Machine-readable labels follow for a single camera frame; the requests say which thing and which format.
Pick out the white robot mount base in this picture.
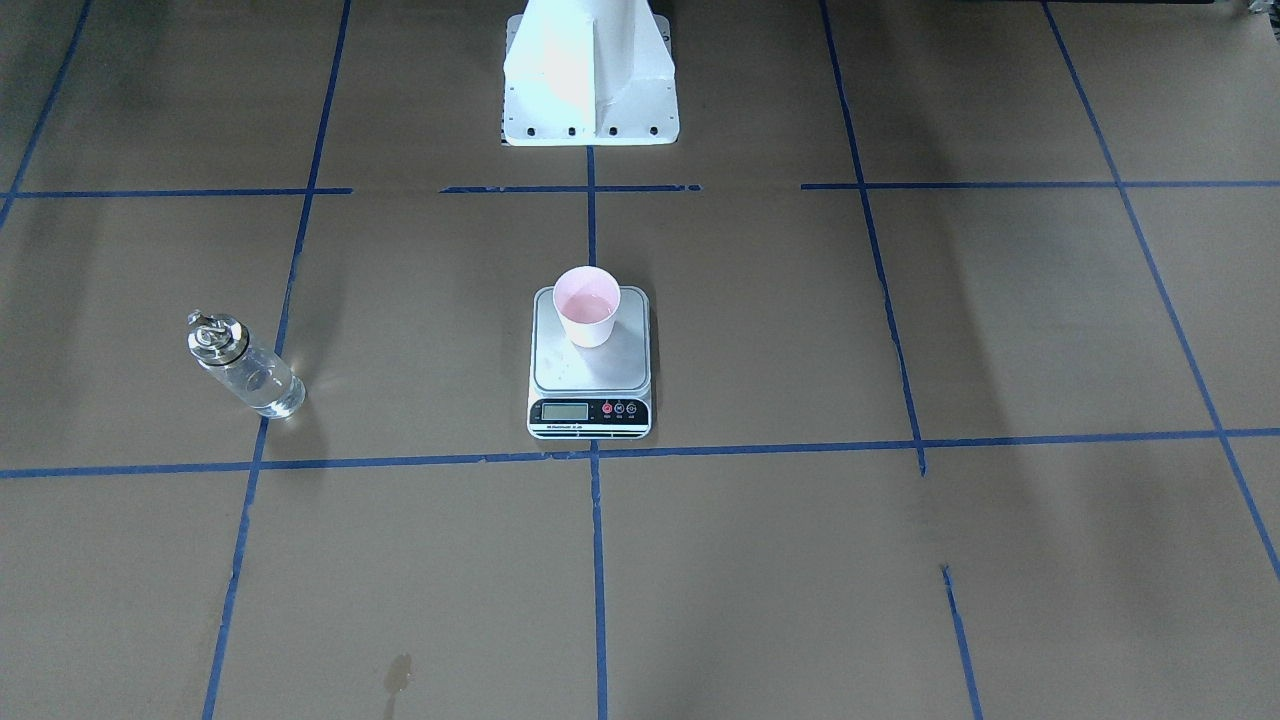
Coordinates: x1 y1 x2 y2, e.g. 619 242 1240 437
500 1 681 147

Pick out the pink cup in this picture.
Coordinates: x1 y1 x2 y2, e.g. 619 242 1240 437
552 266 621 348

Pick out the white digital scale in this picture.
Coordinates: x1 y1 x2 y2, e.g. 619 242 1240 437
526 286 655 439

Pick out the brown paper table cover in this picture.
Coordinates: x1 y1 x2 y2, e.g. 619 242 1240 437
3 1 1277 719

